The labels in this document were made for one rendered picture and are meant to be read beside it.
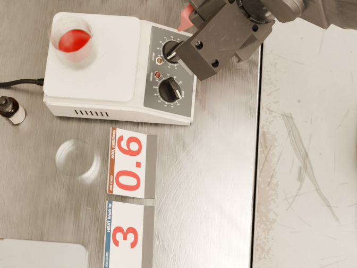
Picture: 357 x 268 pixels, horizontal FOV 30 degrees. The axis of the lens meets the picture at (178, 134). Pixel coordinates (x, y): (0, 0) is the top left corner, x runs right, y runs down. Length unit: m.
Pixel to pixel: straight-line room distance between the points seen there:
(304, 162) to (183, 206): 0.18
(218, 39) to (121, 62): 0.21
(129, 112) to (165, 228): 0.17
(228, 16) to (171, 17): 0.29
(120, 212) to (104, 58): 0.20
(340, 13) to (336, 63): 0.37
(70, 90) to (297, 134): 0.32
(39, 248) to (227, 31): 0.40
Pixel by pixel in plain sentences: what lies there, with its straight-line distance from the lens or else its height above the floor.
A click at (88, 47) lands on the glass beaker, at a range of 0.84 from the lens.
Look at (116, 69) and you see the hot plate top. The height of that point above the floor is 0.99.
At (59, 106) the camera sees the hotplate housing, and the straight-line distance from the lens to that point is 0.91.
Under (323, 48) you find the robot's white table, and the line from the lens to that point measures 0.99.
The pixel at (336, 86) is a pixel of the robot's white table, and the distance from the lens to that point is 0.98.
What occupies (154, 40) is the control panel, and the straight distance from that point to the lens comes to 0.92.
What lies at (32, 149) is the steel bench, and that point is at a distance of 0.96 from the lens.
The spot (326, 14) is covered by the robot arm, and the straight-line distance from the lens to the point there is 0.63.
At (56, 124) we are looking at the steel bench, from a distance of 0.96.
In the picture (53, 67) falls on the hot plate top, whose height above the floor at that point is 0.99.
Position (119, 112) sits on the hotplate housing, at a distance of 0.90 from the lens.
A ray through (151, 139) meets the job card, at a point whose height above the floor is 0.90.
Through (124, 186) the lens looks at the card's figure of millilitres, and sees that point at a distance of 0.90.
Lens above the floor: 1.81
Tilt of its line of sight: 75 degrees down
